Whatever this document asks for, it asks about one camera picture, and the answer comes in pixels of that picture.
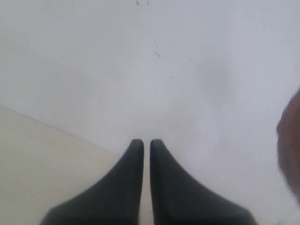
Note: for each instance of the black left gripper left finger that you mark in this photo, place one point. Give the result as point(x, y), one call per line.
point(113, 200)

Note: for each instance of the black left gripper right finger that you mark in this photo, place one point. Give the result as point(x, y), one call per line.
point(179, 199)

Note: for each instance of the person's open hand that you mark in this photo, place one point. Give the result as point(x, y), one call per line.
point(288, 145)

